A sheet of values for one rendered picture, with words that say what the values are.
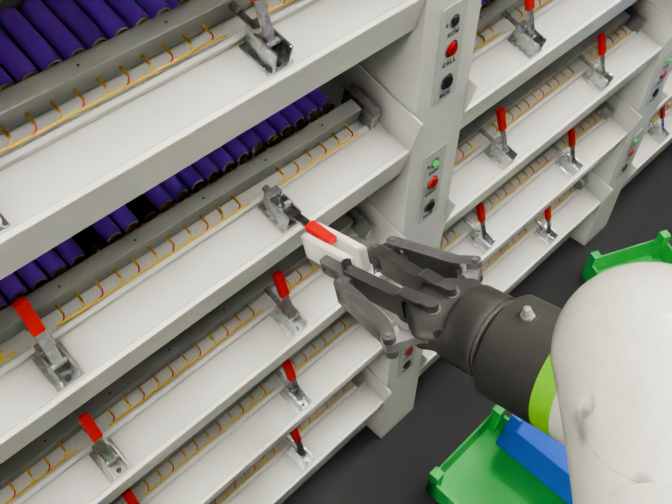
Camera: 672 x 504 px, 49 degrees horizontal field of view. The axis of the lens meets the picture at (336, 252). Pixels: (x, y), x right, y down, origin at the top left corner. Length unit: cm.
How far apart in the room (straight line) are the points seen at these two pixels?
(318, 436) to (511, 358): 77
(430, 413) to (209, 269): 85
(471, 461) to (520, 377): 92
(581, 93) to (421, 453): 72
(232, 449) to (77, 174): 60
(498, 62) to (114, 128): 56
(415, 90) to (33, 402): 49
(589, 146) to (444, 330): 97
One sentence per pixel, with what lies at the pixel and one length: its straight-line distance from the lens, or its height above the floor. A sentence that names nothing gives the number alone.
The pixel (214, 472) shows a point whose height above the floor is 36.
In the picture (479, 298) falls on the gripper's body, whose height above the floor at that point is 85.
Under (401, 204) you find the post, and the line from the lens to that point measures 94.
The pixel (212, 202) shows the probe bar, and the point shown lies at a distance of 77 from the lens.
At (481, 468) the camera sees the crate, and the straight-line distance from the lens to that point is 148.
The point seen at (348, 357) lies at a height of 36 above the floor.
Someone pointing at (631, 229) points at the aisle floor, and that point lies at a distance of 192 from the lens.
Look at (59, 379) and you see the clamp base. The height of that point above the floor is 78.
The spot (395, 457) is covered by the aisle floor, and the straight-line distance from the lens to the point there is 147.
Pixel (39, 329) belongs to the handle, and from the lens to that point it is 68.
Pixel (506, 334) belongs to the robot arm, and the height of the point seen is 87.
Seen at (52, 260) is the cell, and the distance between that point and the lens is 74.
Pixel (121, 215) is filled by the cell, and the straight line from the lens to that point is 76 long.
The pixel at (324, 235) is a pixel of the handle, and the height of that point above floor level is 79.
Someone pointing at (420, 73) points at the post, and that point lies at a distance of 81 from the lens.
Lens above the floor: 134
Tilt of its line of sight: 50 degrees down
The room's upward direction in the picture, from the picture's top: straight up
